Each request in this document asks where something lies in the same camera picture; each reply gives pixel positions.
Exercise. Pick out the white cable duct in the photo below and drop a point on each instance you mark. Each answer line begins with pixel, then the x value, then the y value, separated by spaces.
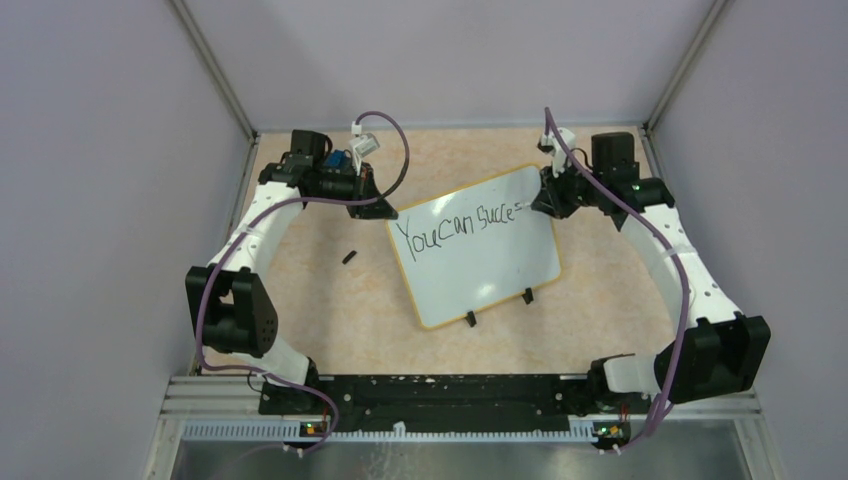
pixel 288 431

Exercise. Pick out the yellow framed whiteboard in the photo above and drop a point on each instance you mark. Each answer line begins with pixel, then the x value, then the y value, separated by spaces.
pixel 471 249

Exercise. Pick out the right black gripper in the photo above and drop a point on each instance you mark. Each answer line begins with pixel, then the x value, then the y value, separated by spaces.
pixel 549 198

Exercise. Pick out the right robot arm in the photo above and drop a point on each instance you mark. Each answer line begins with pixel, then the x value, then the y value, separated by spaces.
pixel 717 349

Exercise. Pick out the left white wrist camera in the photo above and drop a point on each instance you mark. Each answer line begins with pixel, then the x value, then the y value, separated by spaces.
pixel 362 143

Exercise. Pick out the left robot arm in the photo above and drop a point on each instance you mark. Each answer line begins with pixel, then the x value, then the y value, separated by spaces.
pixel 231 309

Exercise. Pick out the black marker cap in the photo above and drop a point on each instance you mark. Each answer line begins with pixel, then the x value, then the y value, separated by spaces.
pixel 349 257

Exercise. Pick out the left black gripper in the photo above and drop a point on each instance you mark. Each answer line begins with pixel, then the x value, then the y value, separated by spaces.
pixel 364 184

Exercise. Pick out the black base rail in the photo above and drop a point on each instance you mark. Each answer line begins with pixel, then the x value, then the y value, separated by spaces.
pixel 497 403

